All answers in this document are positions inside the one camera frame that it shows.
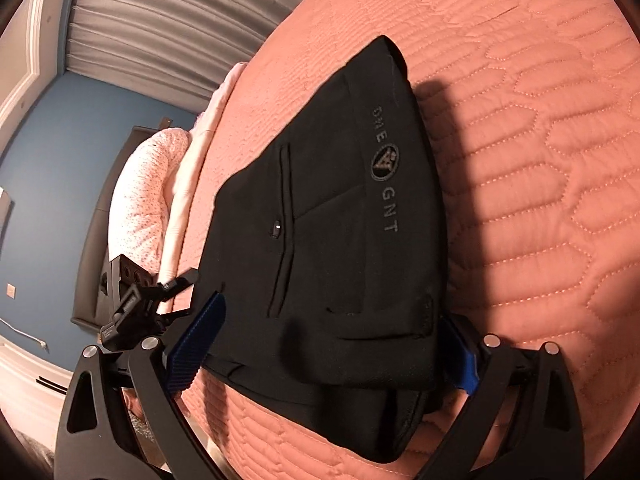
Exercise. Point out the dark grey headboard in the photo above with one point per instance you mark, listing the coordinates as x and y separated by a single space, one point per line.
91 308

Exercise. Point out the light pink folded blanket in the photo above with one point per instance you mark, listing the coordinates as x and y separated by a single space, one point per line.
189 170

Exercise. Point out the grey pleated curtain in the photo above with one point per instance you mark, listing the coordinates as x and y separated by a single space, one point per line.
174 51

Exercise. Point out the black pants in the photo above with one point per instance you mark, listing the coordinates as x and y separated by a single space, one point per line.
330 250

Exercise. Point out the pink dotted rolled duvet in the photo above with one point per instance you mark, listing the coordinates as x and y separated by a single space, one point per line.
139 211

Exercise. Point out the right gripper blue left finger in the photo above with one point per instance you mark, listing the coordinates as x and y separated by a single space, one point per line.
96 439

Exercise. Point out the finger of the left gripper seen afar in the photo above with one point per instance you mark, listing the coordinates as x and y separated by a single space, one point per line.
178 284

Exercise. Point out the pink quilted bed cover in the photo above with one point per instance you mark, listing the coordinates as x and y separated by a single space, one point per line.
532 107

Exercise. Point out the white wall switch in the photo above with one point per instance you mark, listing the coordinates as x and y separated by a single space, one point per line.
10 290

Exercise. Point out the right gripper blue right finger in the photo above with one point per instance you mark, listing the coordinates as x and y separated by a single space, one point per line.
544 438

